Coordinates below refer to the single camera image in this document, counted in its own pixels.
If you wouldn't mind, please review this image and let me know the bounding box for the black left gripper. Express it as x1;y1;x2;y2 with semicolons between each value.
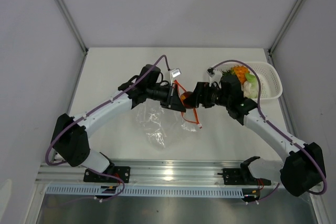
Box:
146;83;186;113

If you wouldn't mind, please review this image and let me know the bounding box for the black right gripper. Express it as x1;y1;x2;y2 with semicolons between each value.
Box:
183;82;230;109

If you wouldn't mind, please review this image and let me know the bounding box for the dark red toy apple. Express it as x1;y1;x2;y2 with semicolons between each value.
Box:
180;91;195;109

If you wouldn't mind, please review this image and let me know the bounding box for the clear zip bag orange zipper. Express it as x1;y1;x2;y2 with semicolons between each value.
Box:
135;80;203;151

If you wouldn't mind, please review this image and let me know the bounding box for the green toy cabbage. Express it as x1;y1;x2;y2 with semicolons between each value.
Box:
245;73;258;85

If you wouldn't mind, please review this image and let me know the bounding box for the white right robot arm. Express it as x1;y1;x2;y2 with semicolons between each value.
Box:
183;76;328;197

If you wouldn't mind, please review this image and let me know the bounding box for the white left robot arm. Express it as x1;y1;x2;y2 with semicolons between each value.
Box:
51;65;186;182

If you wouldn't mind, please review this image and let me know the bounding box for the toy pineapple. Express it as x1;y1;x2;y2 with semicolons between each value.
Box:
222;66;249;84

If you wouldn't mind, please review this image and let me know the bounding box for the white plastic basket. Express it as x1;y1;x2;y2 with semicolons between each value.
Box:
215;61;283;101

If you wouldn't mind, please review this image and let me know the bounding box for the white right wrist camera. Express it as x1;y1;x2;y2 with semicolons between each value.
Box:
206;68;223;85

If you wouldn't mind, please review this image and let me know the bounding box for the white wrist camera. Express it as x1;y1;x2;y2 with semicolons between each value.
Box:
206;68;223;85
165;68;181;83

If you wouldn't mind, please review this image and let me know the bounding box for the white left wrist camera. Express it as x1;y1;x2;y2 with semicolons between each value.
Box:
165;68;181;83

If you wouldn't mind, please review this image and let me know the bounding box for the aluminium frame rail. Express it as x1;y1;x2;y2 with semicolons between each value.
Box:
35;159;241;187

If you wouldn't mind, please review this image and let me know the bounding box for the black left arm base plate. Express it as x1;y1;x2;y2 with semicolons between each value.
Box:
83;166;131;184

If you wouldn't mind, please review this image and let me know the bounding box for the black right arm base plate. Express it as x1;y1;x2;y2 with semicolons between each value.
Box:
218;168;271;186

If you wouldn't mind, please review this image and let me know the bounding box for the white slotted cable duct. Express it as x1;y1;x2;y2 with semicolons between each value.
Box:
46;185;244;198

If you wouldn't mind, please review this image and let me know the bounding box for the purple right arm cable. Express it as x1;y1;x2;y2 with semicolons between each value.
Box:
207;60;327;205

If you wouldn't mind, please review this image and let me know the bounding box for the right back frame post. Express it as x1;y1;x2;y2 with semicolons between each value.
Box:
268;0;306;57

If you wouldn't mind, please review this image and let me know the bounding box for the frame post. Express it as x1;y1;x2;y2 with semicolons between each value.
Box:
268;0;306;57
54;0;88;55

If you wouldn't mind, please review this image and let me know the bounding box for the left back frame post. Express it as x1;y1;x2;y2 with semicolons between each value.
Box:
54;0;88;55

